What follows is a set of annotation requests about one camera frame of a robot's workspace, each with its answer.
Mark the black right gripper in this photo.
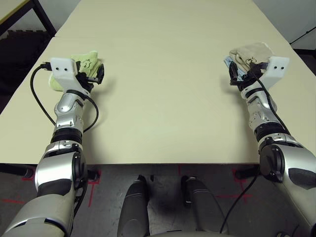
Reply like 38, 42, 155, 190
228, 61, 258, 91

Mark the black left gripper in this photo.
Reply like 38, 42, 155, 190
75, 60, 105, 91

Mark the beige towel with white trim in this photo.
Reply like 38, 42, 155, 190
229, 41, 276, 75

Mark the light blue folded towel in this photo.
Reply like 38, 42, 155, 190
223, 56, 247, 82

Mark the green folded towel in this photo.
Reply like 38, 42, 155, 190
48, 50, 104, 92

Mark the black foam mat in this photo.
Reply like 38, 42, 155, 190
0, 29, 51, 82

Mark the black tripod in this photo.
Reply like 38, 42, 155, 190
290, 26, 316, 45

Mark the black table foot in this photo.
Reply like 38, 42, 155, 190
0, 164, 35, 178
85, 169, 102, 181
234, 166, 261, 180

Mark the grey right robot leg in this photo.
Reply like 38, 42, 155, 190
181, 175, 229, 237

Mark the grey robot leg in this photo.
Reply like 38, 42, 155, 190
181, 175, 229, 237
117, 174, 151, 237

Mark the grey left robot leg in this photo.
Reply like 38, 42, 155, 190
117, 174, 151, 237

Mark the grey robot torso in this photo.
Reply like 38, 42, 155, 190
148, 231, 223, 237

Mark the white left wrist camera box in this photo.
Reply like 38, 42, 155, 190
50, 57, 91, 96

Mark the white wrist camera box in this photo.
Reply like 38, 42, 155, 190
261, 56, 290, 87
50, 57, 91, 96

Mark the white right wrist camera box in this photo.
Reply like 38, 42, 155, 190
261, 56, 290, 87

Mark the side table with black frame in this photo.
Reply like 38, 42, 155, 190
0, 0, 57, 38

